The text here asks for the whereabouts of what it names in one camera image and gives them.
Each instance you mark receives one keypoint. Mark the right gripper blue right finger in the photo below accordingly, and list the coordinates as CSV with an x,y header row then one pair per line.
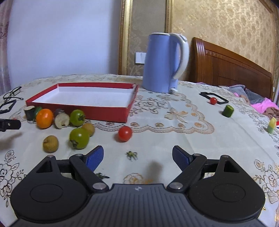
x,y
191,167

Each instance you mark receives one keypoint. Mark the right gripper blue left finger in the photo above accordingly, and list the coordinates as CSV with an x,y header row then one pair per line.
x,y
84,166

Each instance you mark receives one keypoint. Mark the green tomato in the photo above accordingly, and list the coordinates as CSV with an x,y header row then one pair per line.
x,y
77,118
79,138

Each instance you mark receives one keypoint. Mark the small green cucumber piece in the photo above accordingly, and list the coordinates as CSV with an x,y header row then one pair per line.
x,y
37,110

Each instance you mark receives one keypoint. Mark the brown longan fruit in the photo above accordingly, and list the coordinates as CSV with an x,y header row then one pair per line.
x,y
50,144
90,128

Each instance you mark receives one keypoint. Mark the orange mandarin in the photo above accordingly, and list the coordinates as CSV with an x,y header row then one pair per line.
x,y
44,118

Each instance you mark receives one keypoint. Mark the red cherry tomato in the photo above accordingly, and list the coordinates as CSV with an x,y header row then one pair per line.
x,y
124,133
213,101

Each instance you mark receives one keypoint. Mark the black eyeglasses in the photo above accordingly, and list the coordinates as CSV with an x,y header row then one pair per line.
x,y
13,94

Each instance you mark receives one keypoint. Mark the lace embroidered tablecloth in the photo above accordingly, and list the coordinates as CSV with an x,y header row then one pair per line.
x,y
158,122

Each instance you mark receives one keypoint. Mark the red shallow cardboard box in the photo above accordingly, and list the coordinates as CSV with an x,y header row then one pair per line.
x,y
100,101

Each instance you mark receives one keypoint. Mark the green cucumber chunk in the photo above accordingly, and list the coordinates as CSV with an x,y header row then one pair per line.
x,y
228,111

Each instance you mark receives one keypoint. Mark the yellow green vegetable piece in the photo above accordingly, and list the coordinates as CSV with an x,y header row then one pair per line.
x,y
272,125

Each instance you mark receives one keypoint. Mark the pink and grey bedding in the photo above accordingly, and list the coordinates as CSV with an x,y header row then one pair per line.
x,y
261,104

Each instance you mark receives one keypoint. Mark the wooden bed headboard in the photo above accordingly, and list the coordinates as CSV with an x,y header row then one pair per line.
x,y
215,65

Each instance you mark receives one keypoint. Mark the blue electric kettle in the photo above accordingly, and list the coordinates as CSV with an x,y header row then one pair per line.
x,y
166,60

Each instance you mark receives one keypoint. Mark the pink patterned curtain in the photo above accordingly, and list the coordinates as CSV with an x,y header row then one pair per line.
x,y
5,11

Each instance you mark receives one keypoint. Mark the black rectangular frame left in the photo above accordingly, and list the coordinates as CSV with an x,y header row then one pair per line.
x,y
7,106

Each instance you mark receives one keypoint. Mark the black rectangular frame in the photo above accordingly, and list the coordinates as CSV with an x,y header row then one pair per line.
x,y
7,106
219,99

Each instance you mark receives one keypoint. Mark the red cherry tomato on frame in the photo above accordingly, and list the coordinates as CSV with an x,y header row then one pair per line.
x,y
213,101

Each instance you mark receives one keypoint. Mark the black rectangular frame right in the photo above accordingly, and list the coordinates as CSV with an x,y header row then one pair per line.
x,y
219,99

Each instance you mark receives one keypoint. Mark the white wall switch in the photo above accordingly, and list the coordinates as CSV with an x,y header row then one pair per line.
x,y
140,57

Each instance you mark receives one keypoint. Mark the gold picture frame moulding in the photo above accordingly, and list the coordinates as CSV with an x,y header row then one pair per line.
x,y
138,20

